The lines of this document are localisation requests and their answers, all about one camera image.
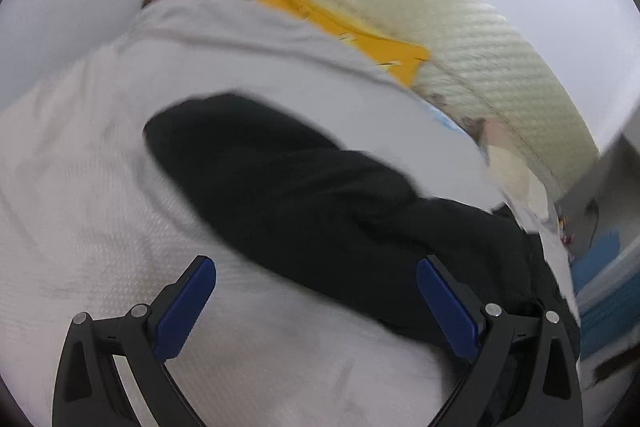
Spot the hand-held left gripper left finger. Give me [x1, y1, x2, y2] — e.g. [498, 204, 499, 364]
[52, 255, 217, 427]

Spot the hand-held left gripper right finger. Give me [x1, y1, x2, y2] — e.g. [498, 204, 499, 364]
[416, 255, 584, 427]

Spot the black garment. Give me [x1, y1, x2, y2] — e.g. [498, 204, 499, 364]
[143, 93, 582, 360]

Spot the white quilted bed cover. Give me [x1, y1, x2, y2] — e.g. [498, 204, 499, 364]
[0, 42, 468, 427]

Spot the blue box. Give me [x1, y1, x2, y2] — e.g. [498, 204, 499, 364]
[570, 229, 640, 363]

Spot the cream padded headboard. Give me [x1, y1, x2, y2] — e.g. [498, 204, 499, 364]
[289, 0, 601, 200]

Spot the yellow cloth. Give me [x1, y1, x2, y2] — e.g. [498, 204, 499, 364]
[257, 0, 432, 88]

